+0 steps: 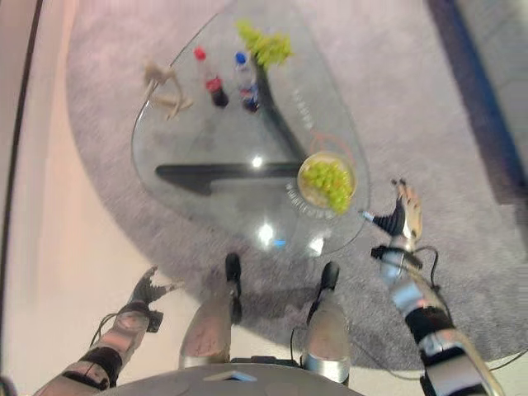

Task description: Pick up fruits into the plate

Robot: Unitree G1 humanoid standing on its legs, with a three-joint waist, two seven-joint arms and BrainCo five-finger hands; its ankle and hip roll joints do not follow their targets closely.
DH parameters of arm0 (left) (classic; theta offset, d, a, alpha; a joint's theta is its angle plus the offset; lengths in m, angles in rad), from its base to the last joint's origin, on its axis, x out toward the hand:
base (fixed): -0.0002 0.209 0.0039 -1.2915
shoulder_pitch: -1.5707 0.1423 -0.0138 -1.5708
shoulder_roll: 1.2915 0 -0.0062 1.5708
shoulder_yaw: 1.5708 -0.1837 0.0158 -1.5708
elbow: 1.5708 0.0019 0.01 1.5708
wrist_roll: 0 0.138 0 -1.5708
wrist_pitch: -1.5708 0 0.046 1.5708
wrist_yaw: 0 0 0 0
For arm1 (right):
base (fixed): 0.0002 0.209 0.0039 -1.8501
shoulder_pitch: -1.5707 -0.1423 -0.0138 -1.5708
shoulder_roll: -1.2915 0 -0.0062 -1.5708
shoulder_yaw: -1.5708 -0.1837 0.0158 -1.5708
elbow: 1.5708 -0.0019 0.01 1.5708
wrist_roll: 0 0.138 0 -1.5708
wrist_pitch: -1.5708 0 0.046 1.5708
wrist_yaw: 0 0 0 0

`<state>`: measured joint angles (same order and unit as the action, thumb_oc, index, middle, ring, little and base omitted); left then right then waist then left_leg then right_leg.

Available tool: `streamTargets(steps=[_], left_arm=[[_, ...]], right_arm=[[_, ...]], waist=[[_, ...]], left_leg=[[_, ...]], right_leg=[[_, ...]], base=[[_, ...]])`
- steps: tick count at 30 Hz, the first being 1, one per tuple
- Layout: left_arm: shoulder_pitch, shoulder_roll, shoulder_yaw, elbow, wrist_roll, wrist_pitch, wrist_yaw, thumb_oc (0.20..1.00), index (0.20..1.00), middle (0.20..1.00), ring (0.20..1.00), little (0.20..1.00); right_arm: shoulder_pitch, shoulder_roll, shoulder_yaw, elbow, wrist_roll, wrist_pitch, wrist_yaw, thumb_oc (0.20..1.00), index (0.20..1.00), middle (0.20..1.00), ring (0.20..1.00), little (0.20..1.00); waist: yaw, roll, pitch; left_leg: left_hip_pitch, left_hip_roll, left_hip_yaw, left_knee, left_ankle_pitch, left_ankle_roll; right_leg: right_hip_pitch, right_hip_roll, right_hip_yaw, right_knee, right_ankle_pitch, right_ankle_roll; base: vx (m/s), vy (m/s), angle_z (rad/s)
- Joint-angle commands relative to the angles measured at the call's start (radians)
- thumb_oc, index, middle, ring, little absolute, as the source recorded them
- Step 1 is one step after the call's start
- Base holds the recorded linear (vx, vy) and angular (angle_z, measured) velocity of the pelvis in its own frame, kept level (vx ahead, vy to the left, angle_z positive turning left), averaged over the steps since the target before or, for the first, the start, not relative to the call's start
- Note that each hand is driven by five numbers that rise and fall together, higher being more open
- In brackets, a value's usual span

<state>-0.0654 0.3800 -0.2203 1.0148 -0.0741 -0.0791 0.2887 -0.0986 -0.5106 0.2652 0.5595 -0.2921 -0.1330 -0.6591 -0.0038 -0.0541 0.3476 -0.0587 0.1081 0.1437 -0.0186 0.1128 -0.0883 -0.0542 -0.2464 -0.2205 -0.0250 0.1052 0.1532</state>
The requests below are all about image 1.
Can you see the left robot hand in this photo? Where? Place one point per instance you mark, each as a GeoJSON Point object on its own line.
{"type": "Point", "coordinates": [145, 289]}

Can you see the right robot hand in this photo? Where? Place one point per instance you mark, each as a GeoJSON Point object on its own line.
{"type": "Point", "coordinates": [402, 214]}

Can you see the green grape bunch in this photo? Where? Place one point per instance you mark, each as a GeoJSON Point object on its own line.
{"type": "Point", "coordinates": [328, 181]}
{"type": "Point", "coordinates": [266, 43]}

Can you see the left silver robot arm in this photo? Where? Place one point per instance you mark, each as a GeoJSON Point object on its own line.
{"type": "Point", "coordinates": [99, 350]}

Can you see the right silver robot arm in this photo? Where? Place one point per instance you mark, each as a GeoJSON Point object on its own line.
{"type": "Point", "coordinates": [429, 326]}

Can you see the round plate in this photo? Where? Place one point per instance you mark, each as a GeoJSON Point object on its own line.
{"type": "Point", "coordinates": [327, 178]}

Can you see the left silver robot leg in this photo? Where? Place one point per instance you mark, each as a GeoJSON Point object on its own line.
{"type": "Point", "coordinates": [214, 317]}

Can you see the silver robot leg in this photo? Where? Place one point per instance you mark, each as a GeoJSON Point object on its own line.
{"type": "Point", "coordinates": [328, 326]}
{"type": "Point", "coordinates": [214, 317]}

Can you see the grey round rug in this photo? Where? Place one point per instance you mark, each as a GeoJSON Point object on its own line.
{"type": "Point", "coordinates": [412, 123]}

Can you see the right silver robot leg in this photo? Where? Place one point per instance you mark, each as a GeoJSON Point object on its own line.
{"type": "Point", "coordinates": [328, 326]}

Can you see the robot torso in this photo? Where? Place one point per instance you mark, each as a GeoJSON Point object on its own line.
{"type": "Point", "coordinates": [247, 377]}

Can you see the glass coffee table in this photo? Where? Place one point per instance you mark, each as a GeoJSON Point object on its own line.
{"type": "Point", "coordinates": [251, 136]}

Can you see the beige wooden figure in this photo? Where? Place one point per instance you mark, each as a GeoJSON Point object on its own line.
{"type": "Point", "coordinates": [165, 88]}

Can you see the blue cap cola bottle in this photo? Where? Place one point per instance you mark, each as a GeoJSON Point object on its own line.
{"type": "Point", "coordinates": [246, 84]}

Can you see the red cap cola bottle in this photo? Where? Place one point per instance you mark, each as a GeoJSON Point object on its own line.
{"type": "Point", "coordinates": [214, 84]}

